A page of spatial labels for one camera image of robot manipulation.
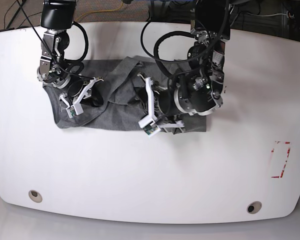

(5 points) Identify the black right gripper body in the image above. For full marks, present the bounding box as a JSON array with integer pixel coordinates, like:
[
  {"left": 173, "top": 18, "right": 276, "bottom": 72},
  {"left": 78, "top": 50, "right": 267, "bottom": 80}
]
[{"left": 66, "top": 80, "right": 89, "bottom": 100}]

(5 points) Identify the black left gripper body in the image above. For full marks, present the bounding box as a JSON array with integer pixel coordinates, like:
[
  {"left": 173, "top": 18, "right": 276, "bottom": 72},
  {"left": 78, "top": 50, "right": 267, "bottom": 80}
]
[{"left": 155, "top": 90, "right": 180, "bottom": 118}]

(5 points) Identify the grey t-shirt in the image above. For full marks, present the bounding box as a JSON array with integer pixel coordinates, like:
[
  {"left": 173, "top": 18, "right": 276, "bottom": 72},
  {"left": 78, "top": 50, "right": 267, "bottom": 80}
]
[{"left": 42, "top": 55, "right": 208, "bottom": 135}]

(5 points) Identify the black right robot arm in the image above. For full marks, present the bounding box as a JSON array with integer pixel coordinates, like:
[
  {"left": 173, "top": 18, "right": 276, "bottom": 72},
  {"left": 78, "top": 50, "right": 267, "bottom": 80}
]
[{"left": 37, "top": 0, "right": 103, "bottom": 107}]

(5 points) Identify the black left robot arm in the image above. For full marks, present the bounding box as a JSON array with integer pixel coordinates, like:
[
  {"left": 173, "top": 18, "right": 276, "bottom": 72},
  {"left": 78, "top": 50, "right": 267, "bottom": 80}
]
[{"left": 146, "top": 0, "right": 232, "bottom": 119}]

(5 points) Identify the red tape rectangle marking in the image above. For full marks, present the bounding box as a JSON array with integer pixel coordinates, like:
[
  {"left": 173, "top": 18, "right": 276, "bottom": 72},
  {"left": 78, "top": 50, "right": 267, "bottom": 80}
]
[{"left": 269, "top": 141, "right": 291, "bottom": 179}]

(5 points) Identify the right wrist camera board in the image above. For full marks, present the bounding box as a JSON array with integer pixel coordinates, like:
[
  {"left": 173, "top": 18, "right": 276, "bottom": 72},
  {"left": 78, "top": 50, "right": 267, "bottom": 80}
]
[{"left": 65, "top": 104, "right": 84, "bottom": 119}]

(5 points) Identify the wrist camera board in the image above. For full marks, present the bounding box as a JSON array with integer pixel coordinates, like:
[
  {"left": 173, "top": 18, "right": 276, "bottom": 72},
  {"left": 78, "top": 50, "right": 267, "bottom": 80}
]
[
  {"left": 138, "top": 115, "right": 162, "bottom": 138},
  {"left": 65, "top": 104, "right": 84, "bottom": 119}
]

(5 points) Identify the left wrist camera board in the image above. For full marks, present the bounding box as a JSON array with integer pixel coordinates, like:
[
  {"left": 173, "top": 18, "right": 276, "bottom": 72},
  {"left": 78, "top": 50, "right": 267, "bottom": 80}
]
[{"left": 138, "top": 115, "right": 162, "bottom": 138}]

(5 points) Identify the yellow cable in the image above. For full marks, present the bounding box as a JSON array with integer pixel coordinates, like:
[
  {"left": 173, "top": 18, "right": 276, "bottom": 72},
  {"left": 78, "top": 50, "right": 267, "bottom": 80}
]
[{"left": 74, "top": 0, "right": 127, "bottom": 23}]

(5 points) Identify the left table cable grommet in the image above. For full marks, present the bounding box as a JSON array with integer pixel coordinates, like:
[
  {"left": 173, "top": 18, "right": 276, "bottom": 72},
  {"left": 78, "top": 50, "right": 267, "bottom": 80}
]
[{"left": 28, "top": 190, "right": 43, "bottom": 203}]

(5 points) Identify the table cable grommet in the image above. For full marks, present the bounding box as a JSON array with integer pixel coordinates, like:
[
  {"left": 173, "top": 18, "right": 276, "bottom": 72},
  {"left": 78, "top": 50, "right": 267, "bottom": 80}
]
[
  {"left": 28, "top": 190, "right": 43, "bottom": 203},
  {"left": 246, "top": 201, "right": 262, "bottom": 215}
]

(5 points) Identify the white cable on floor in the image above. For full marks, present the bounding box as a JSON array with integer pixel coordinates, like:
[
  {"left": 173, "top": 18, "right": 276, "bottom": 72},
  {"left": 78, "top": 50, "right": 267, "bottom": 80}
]
[{"left": 258, "top": 11, "right": 295, "bottom": 20}]

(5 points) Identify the right table cable grommet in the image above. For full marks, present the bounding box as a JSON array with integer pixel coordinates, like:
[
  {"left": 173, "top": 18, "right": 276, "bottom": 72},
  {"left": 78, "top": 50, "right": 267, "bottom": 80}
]
[{"left": 246, "top": 201, "right": 262, "bottom": 215}]

